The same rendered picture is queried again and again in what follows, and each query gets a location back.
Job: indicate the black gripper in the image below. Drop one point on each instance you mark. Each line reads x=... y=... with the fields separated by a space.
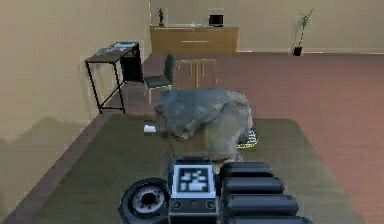
x=145 y=201

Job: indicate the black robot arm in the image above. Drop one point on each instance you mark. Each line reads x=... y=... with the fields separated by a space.
x=246 y=196

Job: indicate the black metal side table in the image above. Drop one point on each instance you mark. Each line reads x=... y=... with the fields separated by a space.
x=106 y=58

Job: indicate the dark figurine statue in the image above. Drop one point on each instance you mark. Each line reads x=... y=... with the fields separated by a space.
x=161 y=16

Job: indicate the grey tan rock sculpture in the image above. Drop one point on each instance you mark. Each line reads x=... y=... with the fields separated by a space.
x=203 y=120

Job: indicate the wooden sideboard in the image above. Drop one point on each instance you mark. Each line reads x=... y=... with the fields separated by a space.
x=194 y=39

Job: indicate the potted house plant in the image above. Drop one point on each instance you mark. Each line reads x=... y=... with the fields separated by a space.
x=301 y=33

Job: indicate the dark green chair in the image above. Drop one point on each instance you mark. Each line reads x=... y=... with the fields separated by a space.
x=163 y=76

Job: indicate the black white patterned disc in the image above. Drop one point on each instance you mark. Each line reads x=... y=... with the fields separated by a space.
x=250 y=140

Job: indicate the blue grey magazine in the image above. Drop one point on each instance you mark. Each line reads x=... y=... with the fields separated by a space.
x=115 y=47

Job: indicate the black cabinet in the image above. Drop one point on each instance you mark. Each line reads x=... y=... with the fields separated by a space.
x=131 y=66

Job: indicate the olive green rug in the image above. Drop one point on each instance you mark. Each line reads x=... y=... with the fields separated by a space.
x=110 y=173

